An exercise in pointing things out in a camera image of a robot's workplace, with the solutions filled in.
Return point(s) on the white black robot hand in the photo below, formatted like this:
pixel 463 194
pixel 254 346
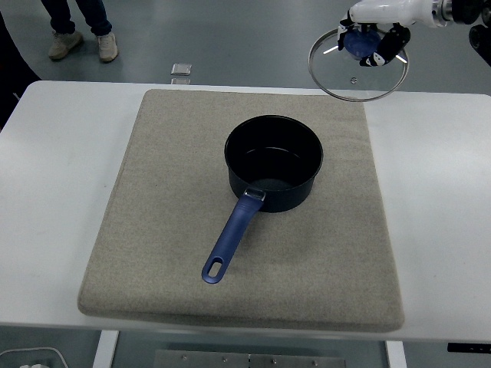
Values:
pixel 387 10

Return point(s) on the glass pot lid blue knob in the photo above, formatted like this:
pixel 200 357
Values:
pixel 360 44

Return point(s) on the silver floor plate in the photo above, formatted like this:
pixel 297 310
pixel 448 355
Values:
pixel 181 68
pixel 181 81

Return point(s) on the beige fabric mat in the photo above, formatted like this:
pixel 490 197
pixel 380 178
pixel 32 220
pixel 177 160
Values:
pixel 153 230

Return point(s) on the person with light shoes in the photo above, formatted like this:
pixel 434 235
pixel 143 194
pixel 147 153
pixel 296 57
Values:
pixel 63 23

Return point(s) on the white table leg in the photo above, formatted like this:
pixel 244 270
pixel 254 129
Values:
pixel 105 350
pixel 396 354

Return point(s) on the black flat bar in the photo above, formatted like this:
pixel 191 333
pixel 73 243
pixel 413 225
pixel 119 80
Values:
pixel 470 348

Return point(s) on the grey metal plate with screws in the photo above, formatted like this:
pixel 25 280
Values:
pixel 249 360

